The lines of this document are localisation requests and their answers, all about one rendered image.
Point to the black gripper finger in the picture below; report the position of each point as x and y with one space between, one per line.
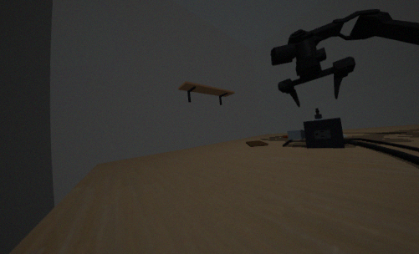
290 90
338 76

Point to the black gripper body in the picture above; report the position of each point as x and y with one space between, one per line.
316 72

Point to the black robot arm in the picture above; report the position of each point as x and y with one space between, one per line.
370 23

